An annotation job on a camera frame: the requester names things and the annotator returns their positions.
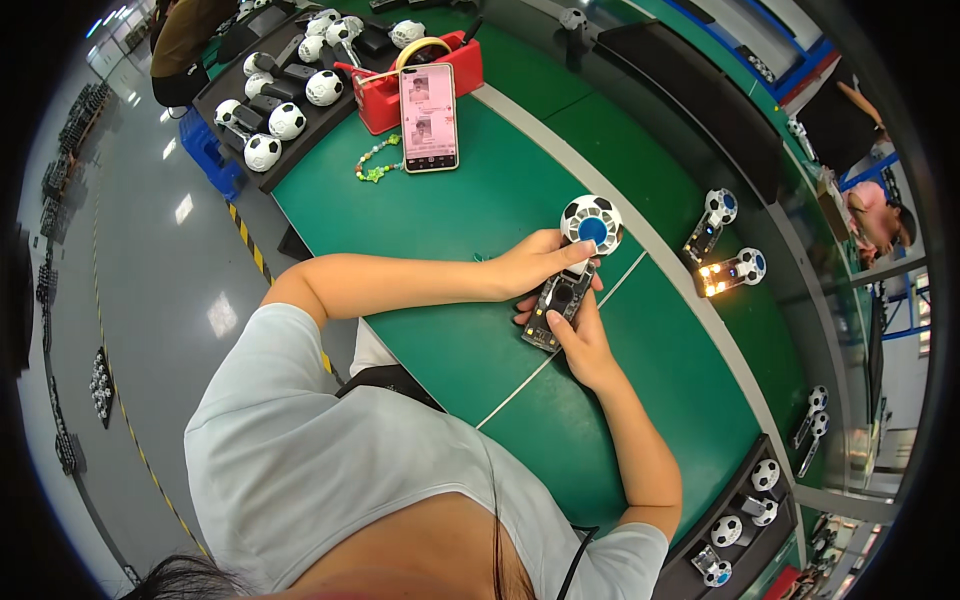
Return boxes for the person's left hand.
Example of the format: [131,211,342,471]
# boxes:
[489,228,606,301]

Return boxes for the person's right hand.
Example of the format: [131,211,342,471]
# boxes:
[513,291,625,393]

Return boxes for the football fan with clear handle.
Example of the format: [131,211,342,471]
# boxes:
[796,411,831,480]
[792,384,831,451]
[690,544,735,589]
[521,194,625,354]

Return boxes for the lit football fan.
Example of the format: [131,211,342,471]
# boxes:
[693,246,768,300]

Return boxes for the unlit football fan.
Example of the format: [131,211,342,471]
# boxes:
[680,187,740,269]

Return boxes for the smartphone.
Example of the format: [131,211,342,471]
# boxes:
[398,63,461,174]

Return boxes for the red plastic tray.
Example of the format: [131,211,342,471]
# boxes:
[333,30,486,137]

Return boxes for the black conveyor cover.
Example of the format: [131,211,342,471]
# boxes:
[591,20,786,205]

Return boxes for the football fan on black stand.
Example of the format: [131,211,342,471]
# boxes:
[558,6,591,74]

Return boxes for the yellowish tape roll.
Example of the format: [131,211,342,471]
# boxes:
[394,35,454,70]

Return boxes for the small black tray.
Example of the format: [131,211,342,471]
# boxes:
[651,433,801,600]

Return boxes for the person's body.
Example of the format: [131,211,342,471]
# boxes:
[123,302,671,600]

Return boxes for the black tray of football fans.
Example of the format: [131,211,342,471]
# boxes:
[192,6,430,195]

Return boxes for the blue plastic crate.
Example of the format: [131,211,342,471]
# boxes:
[177,107,246,203]

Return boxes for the floor tray of football fans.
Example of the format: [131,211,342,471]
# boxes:
[87,345,117,431]

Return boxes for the row of floor racks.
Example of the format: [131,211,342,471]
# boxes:
[33,79,114,478]

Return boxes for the green bead bracelet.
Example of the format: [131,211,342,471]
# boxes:
[354,133,405,185]

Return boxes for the blue metal frame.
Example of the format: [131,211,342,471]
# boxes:
[879,268,933,344]

